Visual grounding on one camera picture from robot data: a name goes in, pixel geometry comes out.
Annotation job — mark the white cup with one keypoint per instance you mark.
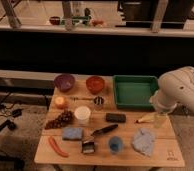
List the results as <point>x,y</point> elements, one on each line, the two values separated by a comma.
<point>82,114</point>

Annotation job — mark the wooden folding table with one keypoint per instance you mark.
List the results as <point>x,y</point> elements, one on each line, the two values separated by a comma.
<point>166,152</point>

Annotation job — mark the orange fruit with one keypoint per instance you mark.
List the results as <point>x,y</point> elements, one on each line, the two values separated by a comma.
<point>61,102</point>

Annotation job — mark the blue crumpled cloth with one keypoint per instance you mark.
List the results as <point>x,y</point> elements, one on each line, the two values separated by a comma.
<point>143,142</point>

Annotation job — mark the red chili pepper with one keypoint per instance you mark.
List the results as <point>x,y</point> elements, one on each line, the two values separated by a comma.
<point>56,148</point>

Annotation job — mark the green background object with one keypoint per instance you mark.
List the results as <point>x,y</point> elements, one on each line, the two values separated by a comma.
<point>80,20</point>

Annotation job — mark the green plastic tray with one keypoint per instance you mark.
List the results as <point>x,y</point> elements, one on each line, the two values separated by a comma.
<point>134,91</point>

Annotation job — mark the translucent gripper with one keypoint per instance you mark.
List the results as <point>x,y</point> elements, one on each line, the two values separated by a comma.
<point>159,119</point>

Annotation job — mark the blue cup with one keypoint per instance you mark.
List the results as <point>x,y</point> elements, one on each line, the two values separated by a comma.
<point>115,144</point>

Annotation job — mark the dark red background bowl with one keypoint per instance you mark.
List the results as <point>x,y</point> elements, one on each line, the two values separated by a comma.
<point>54,20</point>

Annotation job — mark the black sponge block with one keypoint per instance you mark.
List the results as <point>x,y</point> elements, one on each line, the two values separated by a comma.
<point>119,118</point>

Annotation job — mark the purple bowl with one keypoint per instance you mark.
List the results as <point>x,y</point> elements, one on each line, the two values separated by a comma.
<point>64,82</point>

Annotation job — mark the black handled brush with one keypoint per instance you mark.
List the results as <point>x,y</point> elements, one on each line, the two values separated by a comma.
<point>88,144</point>

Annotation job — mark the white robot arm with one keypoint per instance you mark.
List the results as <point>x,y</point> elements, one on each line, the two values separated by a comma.
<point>174,88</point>

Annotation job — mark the blue sponge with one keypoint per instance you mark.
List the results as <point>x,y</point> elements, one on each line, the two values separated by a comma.
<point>72,133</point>

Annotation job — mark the metal measuring spoon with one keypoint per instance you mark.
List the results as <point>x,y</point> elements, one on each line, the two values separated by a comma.
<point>98,100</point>

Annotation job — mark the bunch of dark grapes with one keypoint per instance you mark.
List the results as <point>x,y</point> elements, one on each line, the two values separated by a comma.
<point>65,118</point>

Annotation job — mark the yellow banana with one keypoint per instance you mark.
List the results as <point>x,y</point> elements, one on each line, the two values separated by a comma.
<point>148,118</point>

